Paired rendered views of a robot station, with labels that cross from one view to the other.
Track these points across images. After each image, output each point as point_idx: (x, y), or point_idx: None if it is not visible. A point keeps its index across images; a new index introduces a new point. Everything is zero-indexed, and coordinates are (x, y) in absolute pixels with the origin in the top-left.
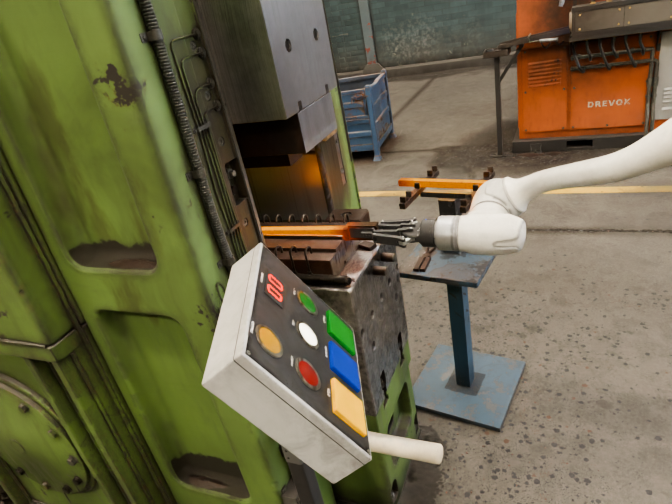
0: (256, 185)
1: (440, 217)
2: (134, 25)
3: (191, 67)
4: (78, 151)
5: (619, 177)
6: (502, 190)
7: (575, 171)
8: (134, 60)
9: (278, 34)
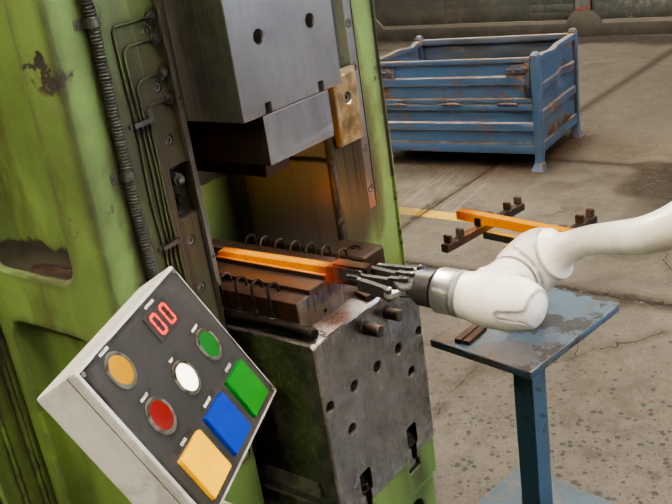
0: (255, 193)
1: (440, 269)
2: (68, 12)
3: (137, 55)
4: (12, 134)
5: (642, 249)
6: (532, 245)
7: (605, 233)
8: (62, 49)
9: (243, 24)
